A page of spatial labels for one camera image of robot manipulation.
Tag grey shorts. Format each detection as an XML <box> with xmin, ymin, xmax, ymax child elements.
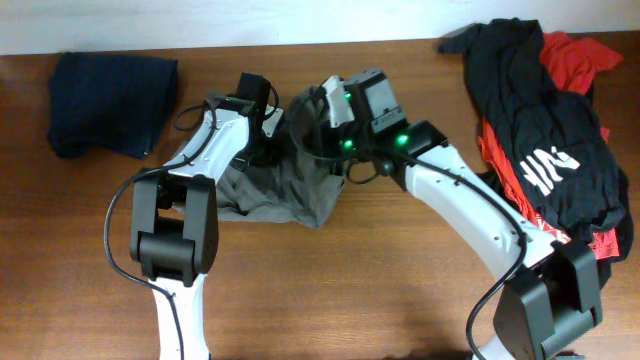
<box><xmin>216</xmin><ymin>88</ymin><xmax>346</xmax><ymax>228</ymax></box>

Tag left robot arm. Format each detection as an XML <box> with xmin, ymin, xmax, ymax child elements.
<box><xmin>129</xmin><ymin>73</ymin><xmax>283</xmax><ymax>359</ymax></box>

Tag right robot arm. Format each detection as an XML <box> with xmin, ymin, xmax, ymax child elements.
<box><xmin>315</xmin><ymin>69</ymin><xmax>603</xmax><ymax>359</ymax></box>

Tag folded navy blue garment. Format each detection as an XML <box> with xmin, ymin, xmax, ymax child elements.
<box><xmin>47</xmin><ymin>52</ymin><xmax>179</xmax><ymax>159</ymax></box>

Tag black shirt with white print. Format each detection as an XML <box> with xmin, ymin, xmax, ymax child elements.
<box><xmin>438</xmin><ymin>18</ymin><xmax>634</xmax><ymax>284</ymax></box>

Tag red shirt with white print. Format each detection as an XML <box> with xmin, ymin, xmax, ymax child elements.
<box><xmin>477</xmin><ymin>32</ymin><xmax>624</xmax><ymax>243</ymax></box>

